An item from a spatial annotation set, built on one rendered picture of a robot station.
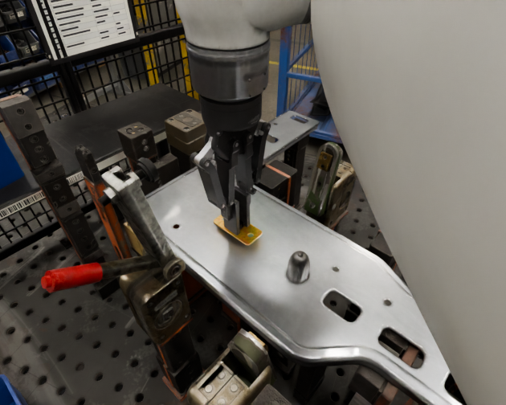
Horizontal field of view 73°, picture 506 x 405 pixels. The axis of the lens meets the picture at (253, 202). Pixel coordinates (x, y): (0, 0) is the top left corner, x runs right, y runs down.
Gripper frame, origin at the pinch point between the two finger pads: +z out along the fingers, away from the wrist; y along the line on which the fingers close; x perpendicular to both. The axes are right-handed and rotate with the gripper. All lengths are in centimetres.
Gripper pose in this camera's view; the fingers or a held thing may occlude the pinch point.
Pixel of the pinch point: (236, 210)
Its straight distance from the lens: 54.1
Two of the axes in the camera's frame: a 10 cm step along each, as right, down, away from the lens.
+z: 0.0, 7.3, 6.8
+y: 6.7, -5.0, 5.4
